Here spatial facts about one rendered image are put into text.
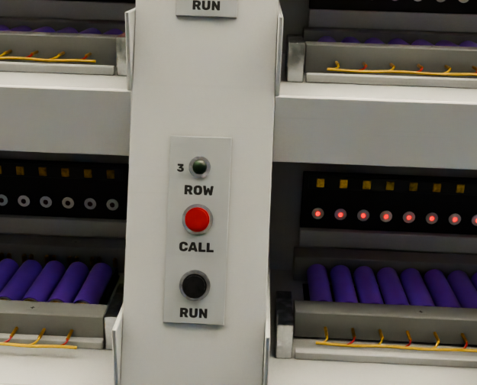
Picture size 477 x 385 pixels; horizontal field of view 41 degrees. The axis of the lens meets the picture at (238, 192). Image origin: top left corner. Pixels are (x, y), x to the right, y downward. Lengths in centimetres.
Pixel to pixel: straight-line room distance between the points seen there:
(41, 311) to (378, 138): 27
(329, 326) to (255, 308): 9
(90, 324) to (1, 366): 7
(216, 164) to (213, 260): 6
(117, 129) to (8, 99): 7
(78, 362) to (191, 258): 12
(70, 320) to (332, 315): 19
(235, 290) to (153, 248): 6
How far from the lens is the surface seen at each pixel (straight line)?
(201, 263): 42
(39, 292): 54
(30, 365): 49
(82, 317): 49
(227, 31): 43
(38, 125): 46
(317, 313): 49
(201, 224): 42
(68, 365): 48
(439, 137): 45
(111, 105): 44
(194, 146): 42
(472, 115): 45
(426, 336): 52
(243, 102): 42
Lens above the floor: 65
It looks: level
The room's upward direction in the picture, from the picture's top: 2 degrees clockwise
